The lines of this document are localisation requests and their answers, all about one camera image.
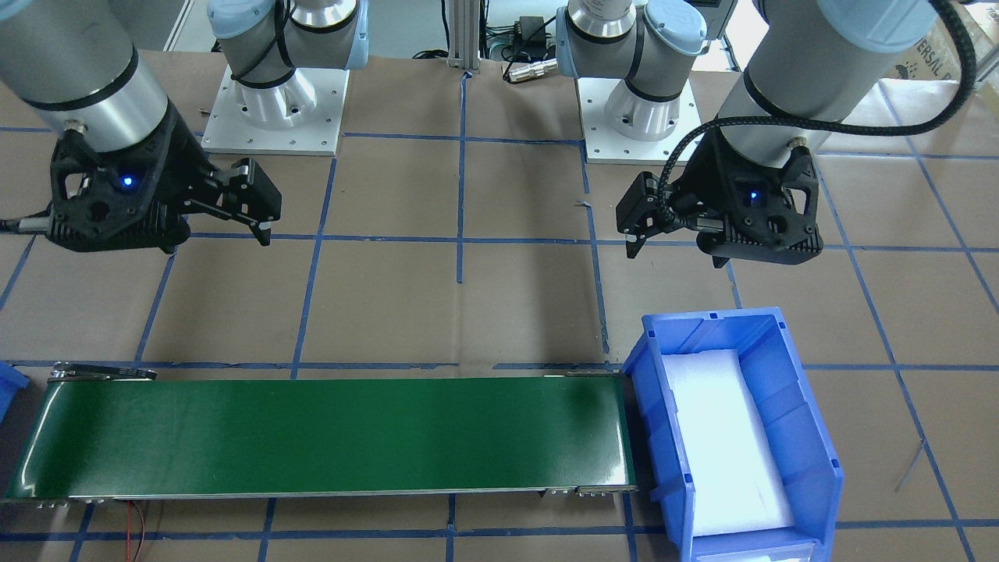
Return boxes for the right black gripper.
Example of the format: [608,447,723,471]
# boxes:
[176,158,282,247]

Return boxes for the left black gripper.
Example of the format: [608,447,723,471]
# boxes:
[615,172,727,259]

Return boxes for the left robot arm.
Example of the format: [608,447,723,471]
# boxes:
[556,1,937,267]

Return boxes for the blue plastic bin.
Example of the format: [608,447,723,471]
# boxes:
[0,362,30,422]
[622,308,844,561]

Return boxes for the green conveyor belt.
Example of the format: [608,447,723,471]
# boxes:
[5,375,638,502]

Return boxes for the white foam pad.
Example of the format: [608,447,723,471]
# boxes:
[663,350,795,537]

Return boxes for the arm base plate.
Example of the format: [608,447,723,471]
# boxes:
[202,68,350,156]
[577,77,702,165]

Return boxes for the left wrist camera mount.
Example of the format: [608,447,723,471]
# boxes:
[677,129,823,268]

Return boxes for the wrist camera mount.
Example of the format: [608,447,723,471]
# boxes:
[45,102,209,253]
[677,129,823,268]

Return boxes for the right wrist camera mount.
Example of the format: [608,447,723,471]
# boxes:
[45,102,209,253]

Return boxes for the aluminium frame post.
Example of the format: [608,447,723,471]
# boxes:
[440,1,485,74]

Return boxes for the red and black wires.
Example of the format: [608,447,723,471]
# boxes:
[125,501,149,562]

